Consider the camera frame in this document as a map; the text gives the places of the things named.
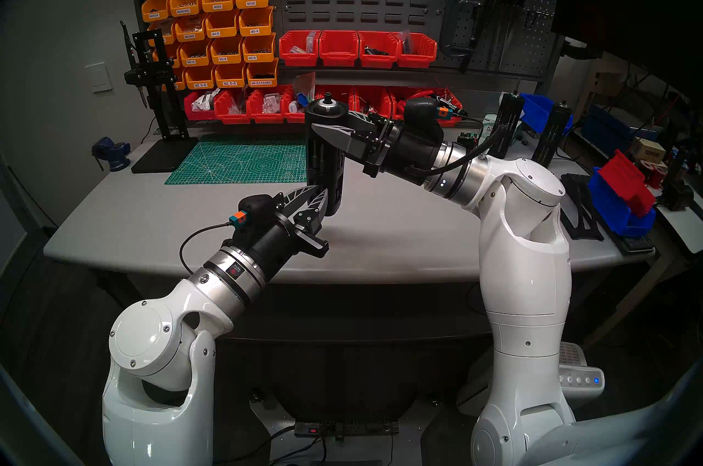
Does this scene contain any red wire spool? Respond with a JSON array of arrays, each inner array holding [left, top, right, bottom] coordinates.
[[643, 160, 673, 190]]

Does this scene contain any black electric screwdriver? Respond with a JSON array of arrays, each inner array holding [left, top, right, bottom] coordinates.
[[530, 100, 573, 170], [486, 91, 526, 160], [305, 93, 348, 216]]

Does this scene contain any dark blue crate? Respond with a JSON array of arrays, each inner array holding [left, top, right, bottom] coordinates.
[[582, 103, 660, 153]]

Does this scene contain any orange bin labelled M3-12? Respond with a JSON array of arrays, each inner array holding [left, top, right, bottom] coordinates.
[[178, 40, 214, 68]]

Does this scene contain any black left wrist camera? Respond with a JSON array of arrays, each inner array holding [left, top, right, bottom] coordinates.
[[230, 194, 281, 229]]

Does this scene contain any blue stacking bin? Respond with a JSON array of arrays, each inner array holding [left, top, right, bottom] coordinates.
[[588, 167, 657, 238]]

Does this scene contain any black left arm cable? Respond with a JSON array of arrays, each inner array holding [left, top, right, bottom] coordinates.
[[179, 221, 234, 276]]

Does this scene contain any grey C-clamp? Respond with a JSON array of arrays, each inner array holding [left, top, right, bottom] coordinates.
[[438, 0, 484, 59]]

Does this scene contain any red stacking bin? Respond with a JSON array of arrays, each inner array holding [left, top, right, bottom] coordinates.
[[597, 149, 657, 218]]

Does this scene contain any black bench device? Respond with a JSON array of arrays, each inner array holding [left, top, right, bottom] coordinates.
[[662, 147, 695, 212]]

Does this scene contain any orange bin labelled M3-6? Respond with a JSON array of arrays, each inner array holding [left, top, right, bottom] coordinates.
[[242, 32, 277, 63]]

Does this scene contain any black metal stand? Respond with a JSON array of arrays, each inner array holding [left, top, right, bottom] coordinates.
[[124, 29, 199, 175]]

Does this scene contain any orange bin labelled M3X5X4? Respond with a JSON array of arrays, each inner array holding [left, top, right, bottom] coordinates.
[[141, 0, 175, 23]]

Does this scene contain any orange bin labelled M3-4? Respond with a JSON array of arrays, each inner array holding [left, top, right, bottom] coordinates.
[[238, 6, 275, 37]]

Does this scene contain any orange bin labelled M2.5-6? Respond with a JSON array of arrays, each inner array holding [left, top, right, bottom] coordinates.
[[184, 64, 219, 90]]

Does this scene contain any small cardboard box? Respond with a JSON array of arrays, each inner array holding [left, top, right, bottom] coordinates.
[[632, 137, 668, 164]]

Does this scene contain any green white tissue box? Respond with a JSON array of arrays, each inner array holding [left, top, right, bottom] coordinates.
[[478, 114, 528, 144]]

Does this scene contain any white wall switch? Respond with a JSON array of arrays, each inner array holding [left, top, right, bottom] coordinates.
[[85, 62, 113, 93]]

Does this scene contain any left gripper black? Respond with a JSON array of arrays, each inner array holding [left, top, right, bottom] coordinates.
[[231, 185, 330, 282]]

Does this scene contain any small blue vise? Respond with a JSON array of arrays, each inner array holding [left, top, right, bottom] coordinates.
[[91, 137, 131, 172]]

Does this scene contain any flat black metal frame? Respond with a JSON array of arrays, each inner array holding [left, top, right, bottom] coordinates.
[[557, 173, 605, 242]]

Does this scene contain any white crumpled plastic bag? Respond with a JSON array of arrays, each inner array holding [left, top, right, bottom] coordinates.
[[191, 88, 221, 112]]

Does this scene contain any black power strip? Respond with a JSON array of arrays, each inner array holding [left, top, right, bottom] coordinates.
[[294, 419, 400, 438]]

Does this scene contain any orange bin labelled M3-8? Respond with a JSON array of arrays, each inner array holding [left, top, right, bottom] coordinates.
[[209, 36, 246, 65]]

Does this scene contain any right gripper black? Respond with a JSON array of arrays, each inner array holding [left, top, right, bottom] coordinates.
[[311, 110, 445, 180]]

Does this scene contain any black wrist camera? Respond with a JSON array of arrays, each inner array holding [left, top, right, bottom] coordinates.
[[230, 194, 281, 229], [404, 96, 447, 142]]

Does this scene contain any silver foil packet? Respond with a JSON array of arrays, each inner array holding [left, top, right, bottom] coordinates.
[[294, 71, 316, 106]]

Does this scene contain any black and red tool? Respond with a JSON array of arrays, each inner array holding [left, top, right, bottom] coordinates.
[[438, 94, 470, 119]]

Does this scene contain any orange bin labelled M2.5-5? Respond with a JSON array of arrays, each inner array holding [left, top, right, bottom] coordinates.
[[214, 61, 250, 88]]

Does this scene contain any black keyboard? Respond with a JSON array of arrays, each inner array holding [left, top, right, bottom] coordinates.
[[610, 233, 657, 257]]

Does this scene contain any orange bin labelled M4X4X6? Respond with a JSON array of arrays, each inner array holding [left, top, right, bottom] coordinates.
[[174, 15, 209, 43]]

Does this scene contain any orange bin labelled M4-6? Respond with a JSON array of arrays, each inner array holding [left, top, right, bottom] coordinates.
[[205, 10, 243, 38]]

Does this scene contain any open blue plastic bin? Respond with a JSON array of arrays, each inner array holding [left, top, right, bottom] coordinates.
[[519, 93, 574, 136]]

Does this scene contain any orange bin labelled M4-0.7X6 HEX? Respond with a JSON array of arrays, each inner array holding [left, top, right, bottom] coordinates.
[[246, 58, 280, 87]]

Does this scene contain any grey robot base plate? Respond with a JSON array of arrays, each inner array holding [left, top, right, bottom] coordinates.
[[250, 388, 440, 466]]

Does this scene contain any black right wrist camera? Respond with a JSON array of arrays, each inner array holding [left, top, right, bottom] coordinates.
[[404, 96, 447, 142]]

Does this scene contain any green cutting mat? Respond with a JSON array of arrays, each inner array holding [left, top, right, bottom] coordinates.
[[165, 136, 308, 184]]

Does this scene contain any braided right arm cable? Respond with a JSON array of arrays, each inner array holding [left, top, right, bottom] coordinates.
[[423, 125, 509, 177]]

